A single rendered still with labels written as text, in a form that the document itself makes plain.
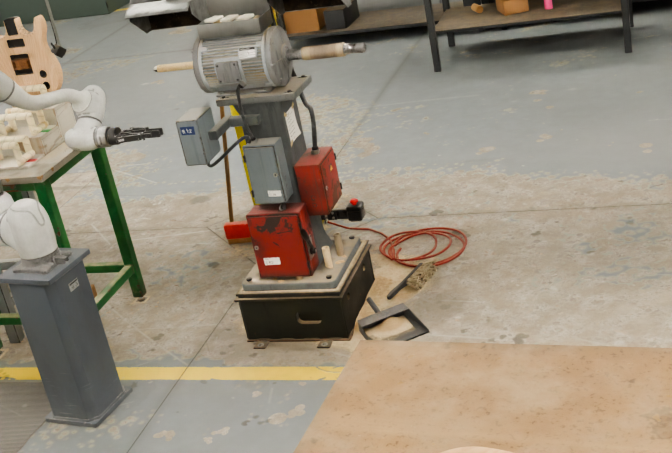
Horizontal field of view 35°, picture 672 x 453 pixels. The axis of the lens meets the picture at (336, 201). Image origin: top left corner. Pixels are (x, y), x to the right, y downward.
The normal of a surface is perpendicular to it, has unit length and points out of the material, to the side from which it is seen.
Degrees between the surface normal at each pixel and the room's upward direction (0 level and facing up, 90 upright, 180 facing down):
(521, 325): 0
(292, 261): 90
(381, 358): 0
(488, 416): 0
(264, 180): 90
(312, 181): 90
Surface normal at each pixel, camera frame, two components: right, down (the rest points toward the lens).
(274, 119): -0.28, 0.43
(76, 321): 0.90, 0.00
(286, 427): -0.18, -0.90
